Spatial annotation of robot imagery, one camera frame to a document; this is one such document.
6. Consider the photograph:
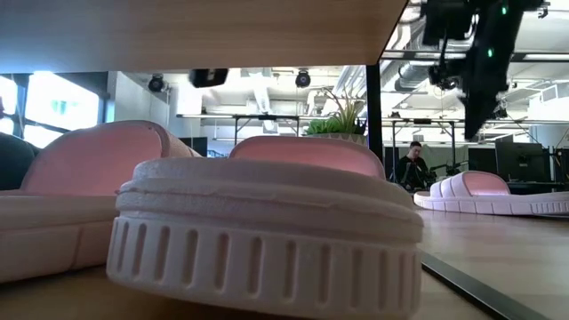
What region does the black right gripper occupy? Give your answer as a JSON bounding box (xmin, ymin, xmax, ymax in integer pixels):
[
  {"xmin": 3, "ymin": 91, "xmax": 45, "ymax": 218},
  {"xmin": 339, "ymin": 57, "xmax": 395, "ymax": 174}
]
[{"xmin": 463, "ymin": 0, "xmax": 546, "ymax": 140}]

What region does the pink rubber slide sandal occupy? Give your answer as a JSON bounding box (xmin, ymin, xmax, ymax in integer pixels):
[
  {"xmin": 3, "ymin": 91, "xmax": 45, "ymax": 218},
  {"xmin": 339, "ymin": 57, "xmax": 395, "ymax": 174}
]
[
  {"xmin": 413, "ymin": 171, "xmax": 569, "ymax": 218},
  {"xmin": 106, "ymin": 135, "xmax": 424, "ymax": 320},
  {"xmin": 0, "ymin": 119, "xmax": 204, "ymax": 284}
]

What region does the black ceiling spotlight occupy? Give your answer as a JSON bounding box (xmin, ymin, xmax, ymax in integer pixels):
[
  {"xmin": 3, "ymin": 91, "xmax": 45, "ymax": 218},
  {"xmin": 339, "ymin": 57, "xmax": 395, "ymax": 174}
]
[{"xmin": 429, "ymin": 61, "xmax": 468, "ymax": 92}]

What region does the black background monitor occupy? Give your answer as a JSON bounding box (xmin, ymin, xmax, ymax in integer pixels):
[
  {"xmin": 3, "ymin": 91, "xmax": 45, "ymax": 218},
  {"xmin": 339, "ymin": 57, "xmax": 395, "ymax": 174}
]
[{"xmin": 494, "ymin": 141, "xmax": 552, "ymax": 183}]

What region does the person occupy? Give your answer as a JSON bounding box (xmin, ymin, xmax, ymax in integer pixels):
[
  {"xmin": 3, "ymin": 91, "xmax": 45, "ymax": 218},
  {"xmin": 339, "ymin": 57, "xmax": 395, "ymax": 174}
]
[{"xmin": 394, "ymin": 140, "xmax": 433, "ymax": 192}]

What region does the green succulent in patterned pot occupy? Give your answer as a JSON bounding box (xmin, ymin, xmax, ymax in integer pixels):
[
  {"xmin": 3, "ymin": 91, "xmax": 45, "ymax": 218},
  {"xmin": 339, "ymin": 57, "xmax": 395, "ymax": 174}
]
[{"xmin": 304, "ymin": 87, "xmax": 369, "ymax": 148}]

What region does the large office window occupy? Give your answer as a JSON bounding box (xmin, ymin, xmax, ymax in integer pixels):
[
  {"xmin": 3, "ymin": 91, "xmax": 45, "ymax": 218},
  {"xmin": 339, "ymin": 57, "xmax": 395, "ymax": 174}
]
[{"xmin": 0, "ymin": 70, "xmax": 102, "ymax": 150}]

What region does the black rubber slide sandal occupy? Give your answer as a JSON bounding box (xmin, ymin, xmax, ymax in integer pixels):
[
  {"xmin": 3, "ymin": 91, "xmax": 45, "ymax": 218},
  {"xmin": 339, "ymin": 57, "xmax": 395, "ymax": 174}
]
[{"xmin": 0, "ymin": 132, "xmax": 37, "ymax": 192}]

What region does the black background rig frame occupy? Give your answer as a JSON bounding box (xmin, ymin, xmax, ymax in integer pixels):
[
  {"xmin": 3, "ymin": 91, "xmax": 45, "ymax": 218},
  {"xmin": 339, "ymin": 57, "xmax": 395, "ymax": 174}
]
[
  {"xmin": 389, "ymin": 117, "xmax": 458, "ymax": 172},
  {"xmin": 177, "ymin": 113, "xmax": 303, "ymax": 146}
]

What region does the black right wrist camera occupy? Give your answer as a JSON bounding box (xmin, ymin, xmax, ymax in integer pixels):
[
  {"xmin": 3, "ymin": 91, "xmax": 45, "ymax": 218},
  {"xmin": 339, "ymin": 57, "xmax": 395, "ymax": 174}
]
[{"xmin": 421, "ymin": 0, "xmax": 477, "ymax": 46}]

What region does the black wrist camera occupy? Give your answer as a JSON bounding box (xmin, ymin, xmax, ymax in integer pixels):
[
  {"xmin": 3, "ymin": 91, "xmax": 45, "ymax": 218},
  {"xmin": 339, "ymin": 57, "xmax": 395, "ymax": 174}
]
[
  {"xmin": 188, "ymin": 68, "xmax": 230, "ymax": 89},
  {"xmin": 421, "ymin": 0, "xmax": 477, "ymax": 46}
]

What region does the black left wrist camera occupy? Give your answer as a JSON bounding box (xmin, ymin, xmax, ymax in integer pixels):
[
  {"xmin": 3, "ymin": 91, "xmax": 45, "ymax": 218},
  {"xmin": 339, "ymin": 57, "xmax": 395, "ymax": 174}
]
[{"xmin": 188, "ymin": 68, "xmax": 230, "ymax": 89}]

